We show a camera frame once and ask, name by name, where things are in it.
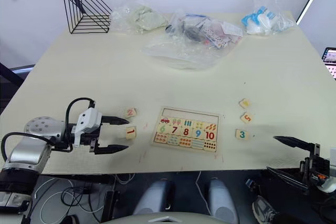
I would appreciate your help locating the wooden tile popsicles picture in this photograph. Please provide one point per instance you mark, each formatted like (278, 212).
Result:
(176, 122)

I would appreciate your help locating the plastic bag with printed cards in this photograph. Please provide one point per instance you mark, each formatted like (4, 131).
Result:
(204, 32)

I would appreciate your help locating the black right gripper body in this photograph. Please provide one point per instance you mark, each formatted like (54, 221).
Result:
(316, 167)

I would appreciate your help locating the wooden tile red number 8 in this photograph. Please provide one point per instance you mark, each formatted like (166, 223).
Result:
(186, 132)

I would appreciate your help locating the wooden number puzzle board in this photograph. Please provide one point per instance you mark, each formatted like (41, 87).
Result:
(168, 112)

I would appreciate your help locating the small blue black device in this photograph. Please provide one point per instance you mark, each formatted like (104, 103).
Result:
(251, 184)

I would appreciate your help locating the grey rounded shape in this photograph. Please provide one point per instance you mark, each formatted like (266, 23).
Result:
(221, 200)
(155, 197)

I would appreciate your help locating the wooden tile blue number 9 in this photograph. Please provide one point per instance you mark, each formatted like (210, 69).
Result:
(198, 133)

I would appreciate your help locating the wooden tile orange carrots picture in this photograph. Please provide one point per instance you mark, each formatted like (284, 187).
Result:
(211, 126)

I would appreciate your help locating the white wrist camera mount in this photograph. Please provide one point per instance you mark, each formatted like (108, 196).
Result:
(89, 119)
(328, 186)

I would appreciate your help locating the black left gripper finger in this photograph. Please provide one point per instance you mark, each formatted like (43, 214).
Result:
(110, 149)
(118, 120)

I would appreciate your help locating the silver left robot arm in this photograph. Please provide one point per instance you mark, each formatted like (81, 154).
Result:
(26, 153)

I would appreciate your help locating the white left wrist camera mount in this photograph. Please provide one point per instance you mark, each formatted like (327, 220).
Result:
(89, 119)

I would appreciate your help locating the wooden tile orange number 5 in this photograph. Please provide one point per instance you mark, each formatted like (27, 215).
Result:
(247, 117)

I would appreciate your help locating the grey sneaker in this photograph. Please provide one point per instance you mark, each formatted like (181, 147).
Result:
(262, 211)

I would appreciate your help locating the wooden tile red number 1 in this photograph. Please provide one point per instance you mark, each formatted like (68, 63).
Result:
(130, 132)

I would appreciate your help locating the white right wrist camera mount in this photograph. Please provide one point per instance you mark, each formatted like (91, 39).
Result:
(328, 186)

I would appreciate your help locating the wooden tile red number 7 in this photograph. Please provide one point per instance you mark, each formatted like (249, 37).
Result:
(175, 130)

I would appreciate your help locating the plastic bag with pale cloth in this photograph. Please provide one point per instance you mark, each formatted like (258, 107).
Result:
(144, 18)

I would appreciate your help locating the wooden tile red car picture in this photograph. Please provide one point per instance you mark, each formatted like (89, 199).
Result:
(165, 121)

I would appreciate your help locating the pale grey robot torso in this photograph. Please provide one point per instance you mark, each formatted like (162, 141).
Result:
(162, 218)

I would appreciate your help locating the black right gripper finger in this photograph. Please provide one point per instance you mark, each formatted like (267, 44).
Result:
(296, 143)
(291, 176)

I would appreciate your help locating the wooden tile orange number 2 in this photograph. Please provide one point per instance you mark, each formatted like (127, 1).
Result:
(130, 112)

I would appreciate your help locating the wooden tile yellow number 4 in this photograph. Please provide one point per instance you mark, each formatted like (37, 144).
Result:
(245, 103)

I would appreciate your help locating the empty clear plastic bag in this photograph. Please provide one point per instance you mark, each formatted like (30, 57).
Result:
(181, 56)

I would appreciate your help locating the wooden tile teal number 3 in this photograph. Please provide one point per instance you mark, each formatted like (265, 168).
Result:
(242, 134)

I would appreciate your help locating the wooden tile green number 6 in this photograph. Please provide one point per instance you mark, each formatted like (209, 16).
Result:
(163, 129)

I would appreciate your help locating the plastic bag with blue-white packs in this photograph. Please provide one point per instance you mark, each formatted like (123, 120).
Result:
(262, 20)

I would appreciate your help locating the laptop screen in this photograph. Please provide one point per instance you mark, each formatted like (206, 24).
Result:
(330, 58)

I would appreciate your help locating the wooden tile red number 10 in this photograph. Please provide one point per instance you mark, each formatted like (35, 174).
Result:
(210, 135)

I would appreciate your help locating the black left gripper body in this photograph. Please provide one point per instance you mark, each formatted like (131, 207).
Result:
(94, 140)

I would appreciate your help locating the wooden tile blue bars picture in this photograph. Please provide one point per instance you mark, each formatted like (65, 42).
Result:
(188, 123)

